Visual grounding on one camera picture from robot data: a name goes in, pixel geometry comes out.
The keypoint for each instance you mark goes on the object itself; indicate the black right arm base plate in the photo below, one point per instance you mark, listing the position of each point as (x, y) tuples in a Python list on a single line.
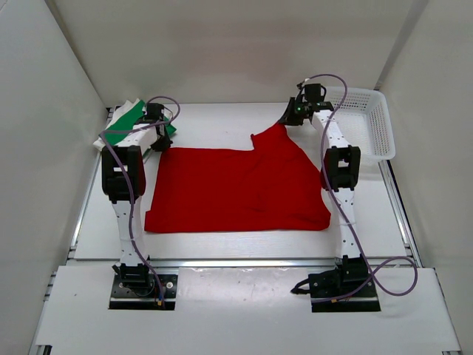
[(336, 291)]

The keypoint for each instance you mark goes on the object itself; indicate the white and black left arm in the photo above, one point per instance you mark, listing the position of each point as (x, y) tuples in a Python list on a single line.
[(124, 183)]

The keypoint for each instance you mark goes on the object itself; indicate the aluminium table edge rail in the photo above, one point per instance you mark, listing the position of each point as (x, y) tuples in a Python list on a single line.
[(240, 263)]

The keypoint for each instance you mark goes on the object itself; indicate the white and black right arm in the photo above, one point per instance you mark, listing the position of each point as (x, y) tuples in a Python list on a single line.
[(339, 175)]

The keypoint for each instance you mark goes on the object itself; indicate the green t shirt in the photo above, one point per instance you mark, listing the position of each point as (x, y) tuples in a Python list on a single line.
[(147, 125)]

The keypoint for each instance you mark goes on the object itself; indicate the white t shirt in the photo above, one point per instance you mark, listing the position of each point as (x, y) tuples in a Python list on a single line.
[(125, 118)]

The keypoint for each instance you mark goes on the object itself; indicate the red t shirt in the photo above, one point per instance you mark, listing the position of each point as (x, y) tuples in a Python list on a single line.
[(273, 186)]

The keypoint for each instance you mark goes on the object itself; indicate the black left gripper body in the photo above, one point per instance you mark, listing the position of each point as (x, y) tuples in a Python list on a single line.
[(164, 141)]

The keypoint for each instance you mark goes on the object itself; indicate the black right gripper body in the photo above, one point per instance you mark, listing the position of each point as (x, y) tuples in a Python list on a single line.
[(301, 109)]

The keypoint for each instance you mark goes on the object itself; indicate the white plastic basket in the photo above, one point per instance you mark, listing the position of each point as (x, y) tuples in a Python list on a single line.
[(364, 121)]

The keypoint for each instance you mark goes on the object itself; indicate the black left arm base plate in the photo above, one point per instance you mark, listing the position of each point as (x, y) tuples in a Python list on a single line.
[(136, 288)]

